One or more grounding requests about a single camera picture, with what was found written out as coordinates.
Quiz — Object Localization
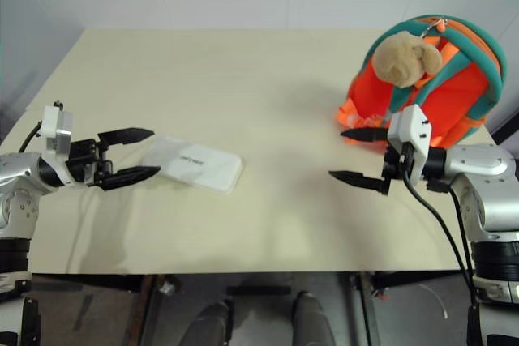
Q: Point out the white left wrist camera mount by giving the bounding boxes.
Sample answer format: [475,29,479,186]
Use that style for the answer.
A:
[38,99,75,164]

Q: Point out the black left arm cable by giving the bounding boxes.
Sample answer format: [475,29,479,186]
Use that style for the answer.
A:
[16,119,45,154]

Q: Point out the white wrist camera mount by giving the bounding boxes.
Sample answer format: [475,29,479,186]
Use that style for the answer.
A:
[38,99,75,164]
[387,104,433,182]

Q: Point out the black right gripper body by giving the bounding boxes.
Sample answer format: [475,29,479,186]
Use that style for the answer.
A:
[380,139,415,185]

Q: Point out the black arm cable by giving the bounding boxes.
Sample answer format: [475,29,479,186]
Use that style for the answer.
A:
[403,147,482,346]
[16,119,45,154]

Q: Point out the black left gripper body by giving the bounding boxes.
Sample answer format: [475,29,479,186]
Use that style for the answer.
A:
[64,137,114,188]

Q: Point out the dark rounded robot foot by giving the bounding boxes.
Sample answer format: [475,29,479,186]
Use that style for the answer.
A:
[178,299,236,346]
[292,290,337,346]

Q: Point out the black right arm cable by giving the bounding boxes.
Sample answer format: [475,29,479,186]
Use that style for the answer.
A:
[403,147,482,346]

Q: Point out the orange and teal backpack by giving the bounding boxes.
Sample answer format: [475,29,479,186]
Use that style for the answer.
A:
[336,15,508,150]

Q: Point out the beige plush bear toy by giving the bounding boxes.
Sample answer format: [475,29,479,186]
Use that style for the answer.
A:
[371,30,442,88]

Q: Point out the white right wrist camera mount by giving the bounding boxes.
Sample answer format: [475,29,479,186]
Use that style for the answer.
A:
[387,104,433,182]

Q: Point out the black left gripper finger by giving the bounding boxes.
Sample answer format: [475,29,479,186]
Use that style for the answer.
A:
[96,165,162,192]
[97,127,156,148]

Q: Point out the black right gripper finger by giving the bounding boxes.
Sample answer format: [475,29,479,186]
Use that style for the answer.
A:
[340,126,391,143]
[328,169,392,196]

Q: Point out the white plastic pouch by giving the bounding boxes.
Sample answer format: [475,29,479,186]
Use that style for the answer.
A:
[140,135,247,195]

